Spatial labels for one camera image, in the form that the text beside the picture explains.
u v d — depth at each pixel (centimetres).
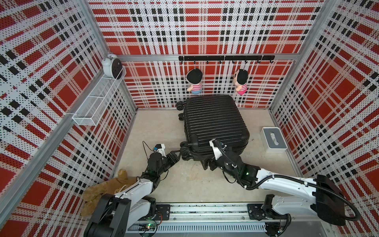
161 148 80
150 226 70
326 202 40
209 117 86
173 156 77
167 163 75
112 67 78
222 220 72
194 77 93
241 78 94
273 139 96
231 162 53
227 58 88
